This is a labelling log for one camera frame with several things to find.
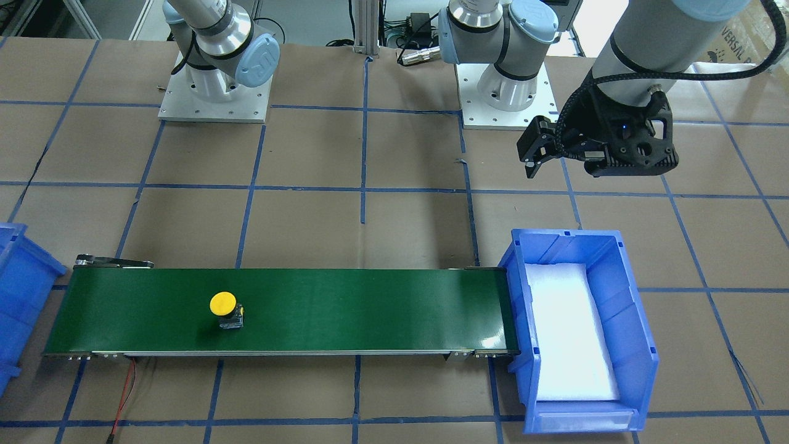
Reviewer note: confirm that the yellow push button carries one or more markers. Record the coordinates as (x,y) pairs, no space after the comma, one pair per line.
(229,312)

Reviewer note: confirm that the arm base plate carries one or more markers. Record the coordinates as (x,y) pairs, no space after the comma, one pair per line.
(210,96)
(505,105)

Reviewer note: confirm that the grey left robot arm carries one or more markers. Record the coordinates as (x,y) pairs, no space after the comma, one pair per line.
(653,42)

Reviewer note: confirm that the cardboard box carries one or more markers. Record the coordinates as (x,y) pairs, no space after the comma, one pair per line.
(747,38)

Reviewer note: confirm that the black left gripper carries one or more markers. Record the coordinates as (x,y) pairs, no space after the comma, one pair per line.
(584,121)

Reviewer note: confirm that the aluminium frame post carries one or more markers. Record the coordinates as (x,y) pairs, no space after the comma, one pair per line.
(367,16)

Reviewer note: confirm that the white foam pad bin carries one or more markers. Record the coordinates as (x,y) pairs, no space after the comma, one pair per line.
(575,362)

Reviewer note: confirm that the green conveyor belt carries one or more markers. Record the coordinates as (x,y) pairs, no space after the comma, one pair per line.
(287,312)

